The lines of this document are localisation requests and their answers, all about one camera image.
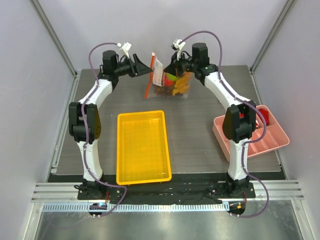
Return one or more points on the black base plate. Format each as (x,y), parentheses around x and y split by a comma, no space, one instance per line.
(182,189)

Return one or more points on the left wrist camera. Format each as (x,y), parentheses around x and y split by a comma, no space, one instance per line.
(124,48)

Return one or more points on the red fake fruit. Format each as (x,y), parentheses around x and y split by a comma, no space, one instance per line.
(168,83)

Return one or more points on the red object in organizer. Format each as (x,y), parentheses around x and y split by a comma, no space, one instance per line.
(265,115)

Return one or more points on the white slotted cable duct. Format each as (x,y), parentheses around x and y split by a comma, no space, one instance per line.
(95,207)

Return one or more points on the yellow plastic tray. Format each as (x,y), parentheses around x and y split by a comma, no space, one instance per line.
(142,149)

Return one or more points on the clear zip top bag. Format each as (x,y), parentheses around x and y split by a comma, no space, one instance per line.
(162,84)

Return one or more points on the green fake apple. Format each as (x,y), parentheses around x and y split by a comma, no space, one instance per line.
(171,77)

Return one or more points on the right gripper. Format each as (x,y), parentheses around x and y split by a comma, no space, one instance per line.
(175,65)

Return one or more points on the purple fake grapes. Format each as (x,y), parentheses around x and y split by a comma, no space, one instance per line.
(163,91)

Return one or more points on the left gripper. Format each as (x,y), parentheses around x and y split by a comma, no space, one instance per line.
(137,68)

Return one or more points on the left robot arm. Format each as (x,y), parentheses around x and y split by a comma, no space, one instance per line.
(84,123)

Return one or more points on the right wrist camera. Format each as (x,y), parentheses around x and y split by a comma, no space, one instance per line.
(178,46)

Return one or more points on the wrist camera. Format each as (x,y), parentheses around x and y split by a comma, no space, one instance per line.
(178,46)
(124,48)

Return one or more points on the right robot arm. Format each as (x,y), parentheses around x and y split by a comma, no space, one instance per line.
(239,121)

